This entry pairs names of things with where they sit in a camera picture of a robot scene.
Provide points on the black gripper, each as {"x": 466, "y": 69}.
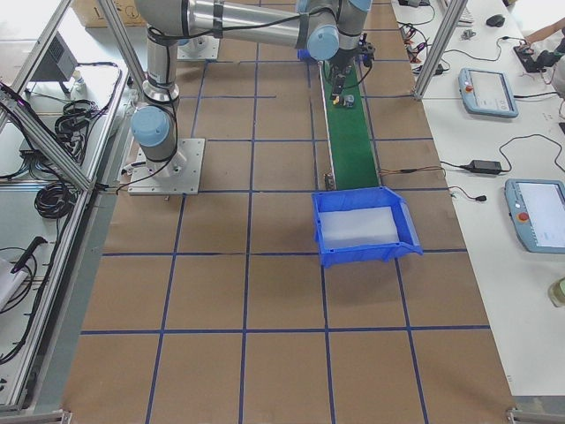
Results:
{"x": 341, "y": 67}

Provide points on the yellow push button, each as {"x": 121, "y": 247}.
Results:
{"x": 344, "y": 101}

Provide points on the blue bin left side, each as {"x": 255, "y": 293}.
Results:
{"x": 303, "y": 55}

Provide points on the blue bin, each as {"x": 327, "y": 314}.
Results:
{"x": 371, "y": 197}
{"x": 303, "y": 55}

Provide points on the green conveyor belt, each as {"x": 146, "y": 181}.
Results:
{"x": 351, "y": 153}

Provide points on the far teach pendant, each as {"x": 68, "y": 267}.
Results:
{"x": 487, "y": 93}

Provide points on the teach pendant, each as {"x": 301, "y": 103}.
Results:
{"x": 487, "y": 93}
{"x": 536, "y": 208}

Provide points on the black computer mouse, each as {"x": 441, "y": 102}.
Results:
{"x": 496, "y": 20}

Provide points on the blue bin right side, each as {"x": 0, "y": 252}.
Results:
{"x": 371, "y": 197}

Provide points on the white foam pad right bin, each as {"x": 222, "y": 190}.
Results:
{"x": 358, "y": 227}

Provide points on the black power adapter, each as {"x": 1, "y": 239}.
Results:
{"x": 483, "y": 167}

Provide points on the near teach pendant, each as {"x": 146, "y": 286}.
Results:
{"x": 536, "y": 208}

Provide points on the aluminium frame post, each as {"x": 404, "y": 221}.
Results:
{"x": 440, "y": 42}

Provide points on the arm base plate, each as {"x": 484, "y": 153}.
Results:
{"x": 180, "y": 176}
{"x": 204, "y": 48}

